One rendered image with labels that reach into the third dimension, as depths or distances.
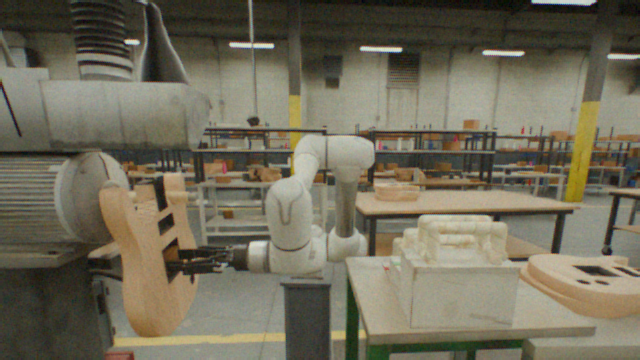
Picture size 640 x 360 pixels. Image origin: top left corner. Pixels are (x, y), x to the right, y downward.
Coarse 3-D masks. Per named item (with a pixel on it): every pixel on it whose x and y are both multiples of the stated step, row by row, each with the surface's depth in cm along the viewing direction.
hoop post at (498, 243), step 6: (498, 234) 78; (504, 234) 77; (492, 240) 79; (498, 240) 78; (504, 240) 78; (492, 246) 79; (498, 246) 78; (504, 246) 78; (492, 252) 80; (498, 252) 78; (492, 258) 80; (498, 258) 79; (492, 264) 80; (498, 264) 79
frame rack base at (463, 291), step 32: (448, 256) 86; (480, 256) 86; (416, 288) 79; (448, 288) 79; (480, 288) 79; (512, 288) 79; (416, 320) 81; (448, 320) 81; (480, 320) 81; (512, 320) 81
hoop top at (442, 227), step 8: (432, 224) 77; (440, 224) 77; (448, 224) 77; (456, 224) 77; (464, 224) 77; (472, 224) 77; (480, 224) 77; (488, 224) 77; (496, 224) 77; (504, 224) 78; (440, 232) 77; (448, 232) 77; (456, 232) 77; (464, 232) 77; (472, 232) 77; (480, 232) 77; (488, 232) 77; (496, 232) 77
